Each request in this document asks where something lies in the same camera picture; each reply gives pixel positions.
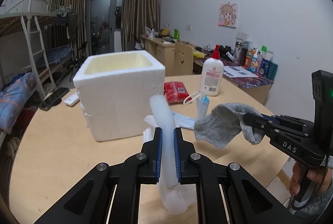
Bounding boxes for black folding chair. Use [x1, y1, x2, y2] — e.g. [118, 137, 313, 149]
[69, 42, 87, 76]

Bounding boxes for dark thermos flask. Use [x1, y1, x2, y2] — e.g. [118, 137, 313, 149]
[234, 42, 244, 65]

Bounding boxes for white foam sleeve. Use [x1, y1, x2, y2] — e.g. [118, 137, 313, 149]
[149, 94, 180, 189]

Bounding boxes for grey sock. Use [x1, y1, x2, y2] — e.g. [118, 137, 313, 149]
[194, 102, 264, 149]

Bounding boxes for pink cartoon wall poster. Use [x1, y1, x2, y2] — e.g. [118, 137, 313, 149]
[218, 2, 238, 29]

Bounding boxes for white foam box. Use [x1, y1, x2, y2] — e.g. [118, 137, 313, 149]
[73, 50, 166, 142]

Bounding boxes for teal bottle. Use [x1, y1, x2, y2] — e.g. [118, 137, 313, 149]
[268, 61, 278, 79]

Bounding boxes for white bunk bed ladder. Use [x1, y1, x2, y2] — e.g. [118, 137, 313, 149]
[20, 14, 56, 98]

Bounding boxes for person's right hand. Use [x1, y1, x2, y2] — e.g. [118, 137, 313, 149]
[289, 161, 333, 198]

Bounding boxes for person's right forearm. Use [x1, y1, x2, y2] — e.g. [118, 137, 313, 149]
[290, 182, 333, 223]

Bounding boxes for metal bunk bed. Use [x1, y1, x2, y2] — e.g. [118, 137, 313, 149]
[0, 0, 86, 133]

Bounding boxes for red wet wipes packet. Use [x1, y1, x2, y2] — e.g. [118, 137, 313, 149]
[164, 81, 190, 105]

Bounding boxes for blue bottle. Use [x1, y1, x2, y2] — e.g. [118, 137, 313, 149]
[260, 57, 271, 76]

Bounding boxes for light blue face mask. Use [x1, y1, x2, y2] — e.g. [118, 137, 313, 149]
[172, 112, 198, 131]

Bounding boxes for printed paper sheets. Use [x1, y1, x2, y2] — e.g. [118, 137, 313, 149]
[222, 66, 257, 78]

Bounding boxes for black smartphone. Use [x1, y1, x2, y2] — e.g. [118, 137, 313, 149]
[39, 87, 70, 111]

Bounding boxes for wooden chair with smiley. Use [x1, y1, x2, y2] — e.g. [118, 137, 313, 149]
[174, 42, 194, 76]

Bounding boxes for blue checked mattress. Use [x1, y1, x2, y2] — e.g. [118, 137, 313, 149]
[45, 45, 75, 64]

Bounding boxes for white lotion pump bottle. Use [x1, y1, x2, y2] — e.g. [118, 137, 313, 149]
[199, 44, 224, 96]

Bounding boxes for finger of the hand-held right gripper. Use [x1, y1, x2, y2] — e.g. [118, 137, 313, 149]
[242, 113, 280, 142]
[261, 114, 314, 133]

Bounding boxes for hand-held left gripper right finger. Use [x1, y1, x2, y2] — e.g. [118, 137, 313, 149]
[173, 127, 299, 224]

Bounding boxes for hanging dark clothes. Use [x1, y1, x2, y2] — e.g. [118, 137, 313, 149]
[55, 12, 77, 39]

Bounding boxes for brown curtain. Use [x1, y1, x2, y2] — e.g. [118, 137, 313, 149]
[48, 0, 87, 58]
[121, 0, 160, 51]

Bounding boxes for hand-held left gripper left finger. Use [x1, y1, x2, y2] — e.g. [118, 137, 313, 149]
[34, 127, 164, 224]

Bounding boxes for glass balcony door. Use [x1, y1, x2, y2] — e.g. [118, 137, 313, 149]
[87, 0, 125, 55]

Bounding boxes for blue patterned blanket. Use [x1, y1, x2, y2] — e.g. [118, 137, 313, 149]
[0, 71, 37, 133]

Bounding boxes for white remote control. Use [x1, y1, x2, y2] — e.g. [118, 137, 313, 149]
[64, 92, 80, 106]

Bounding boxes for light wooden desk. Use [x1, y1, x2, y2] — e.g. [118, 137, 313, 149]
[140, 35, 198, 76]

